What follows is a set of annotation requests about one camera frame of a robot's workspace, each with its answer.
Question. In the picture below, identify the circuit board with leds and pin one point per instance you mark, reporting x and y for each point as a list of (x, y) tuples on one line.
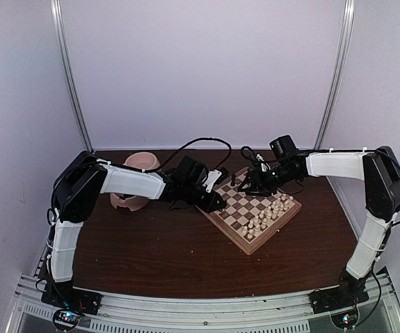
[(345, 320), (66, 318)]

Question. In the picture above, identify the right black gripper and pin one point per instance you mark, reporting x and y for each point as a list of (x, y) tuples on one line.
[(260, 182)]

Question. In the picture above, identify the aluminium frame post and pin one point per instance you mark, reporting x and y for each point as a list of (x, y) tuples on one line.
[(58, 21), (341, 58)]

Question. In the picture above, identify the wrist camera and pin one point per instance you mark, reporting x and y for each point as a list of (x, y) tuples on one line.
[(259, 162), (213, 178)]

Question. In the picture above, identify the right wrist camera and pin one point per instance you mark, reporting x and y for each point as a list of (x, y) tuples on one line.
[(259, 162)]

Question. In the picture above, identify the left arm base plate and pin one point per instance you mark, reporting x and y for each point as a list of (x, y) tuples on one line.
[(83, 302)]

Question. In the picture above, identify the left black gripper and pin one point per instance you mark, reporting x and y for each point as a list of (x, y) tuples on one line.
[(211, 206)]

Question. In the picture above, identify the pink double pet bowl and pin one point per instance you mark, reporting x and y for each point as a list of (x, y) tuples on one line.
[(138, 190)]

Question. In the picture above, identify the wooden chess board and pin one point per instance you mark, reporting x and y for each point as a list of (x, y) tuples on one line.
[(240, 209)]

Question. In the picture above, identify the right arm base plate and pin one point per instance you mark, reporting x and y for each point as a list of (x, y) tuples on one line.
[(332, 299)]

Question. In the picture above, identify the right circuit board with LEDs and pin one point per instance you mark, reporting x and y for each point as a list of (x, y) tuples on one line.
[(345, 320)]

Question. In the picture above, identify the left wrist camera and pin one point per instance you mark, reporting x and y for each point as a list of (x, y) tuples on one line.
[(213, 178)]

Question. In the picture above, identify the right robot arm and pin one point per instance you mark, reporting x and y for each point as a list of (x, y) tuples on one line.
[(377, 169)]

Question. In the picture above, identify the right aluminium frame post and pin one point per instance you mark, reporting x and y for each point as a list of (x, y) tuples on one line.
[(341, 58)]

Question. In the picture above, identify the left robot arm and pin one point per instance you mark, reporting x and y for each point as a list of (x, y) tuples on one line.
[(76, 191)]

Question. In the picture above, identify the white chess pieces group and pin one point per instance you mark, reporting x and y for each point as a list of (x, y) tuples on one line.
[(267, 216)]

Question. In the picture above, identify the front aluminium rail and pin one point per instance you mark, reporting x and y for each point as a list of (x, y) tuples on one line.
[(282, 313)]

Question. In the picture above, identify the left aluminium frame post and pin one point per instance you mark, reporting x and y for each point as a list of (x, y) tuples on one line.
[(58, 21)]

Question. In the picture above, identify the dark chess piece tall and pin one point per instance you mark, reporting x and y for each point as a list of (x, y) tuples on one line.
[(233, 180)]

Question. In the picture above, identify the left circuit board with LEDs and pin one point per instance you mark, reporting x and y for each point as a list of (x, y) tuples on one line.
[(66, 318)]

